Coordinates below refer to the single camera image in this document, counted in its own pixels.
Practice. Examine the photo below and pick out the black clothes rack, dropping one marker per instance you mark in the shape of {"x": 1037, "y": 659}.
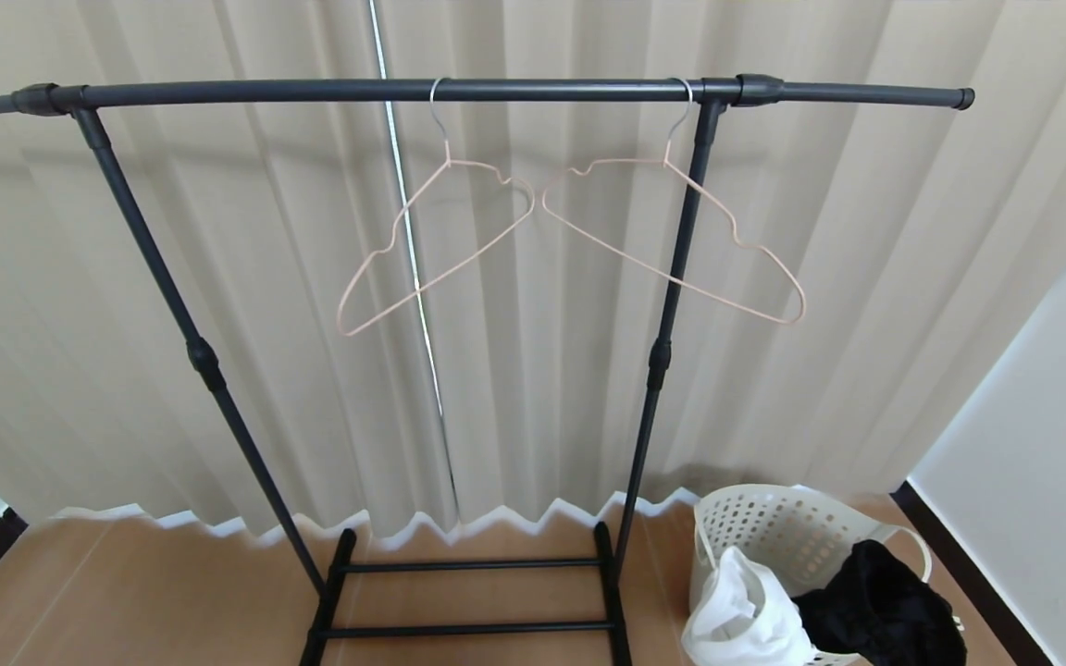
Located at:
{"x": 403, "y": 91}

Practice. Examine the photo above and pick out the beige curtain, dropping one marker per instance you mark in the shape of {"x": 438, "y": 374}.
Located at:
{"x": 218, "y": 277}

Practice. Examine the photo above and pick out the white garment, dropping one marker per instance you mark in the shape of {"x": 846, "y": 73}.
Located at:
{"x": 746, "y": 610}

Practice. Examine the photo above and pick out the pink clothes hanger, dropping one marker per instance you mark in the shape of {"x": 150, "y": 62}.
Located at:
{"x": 447, "y": 157}
{"x": 666, "y": 157}

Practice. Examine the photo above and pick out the black shorts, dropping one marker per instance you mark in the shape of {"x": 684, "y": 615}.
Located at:
{"x": 885, "y": 610}

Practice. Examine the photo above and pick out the white laundry basket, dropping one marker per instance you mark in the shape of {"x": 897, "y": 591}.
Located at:
{"x": 792, "y": 527}

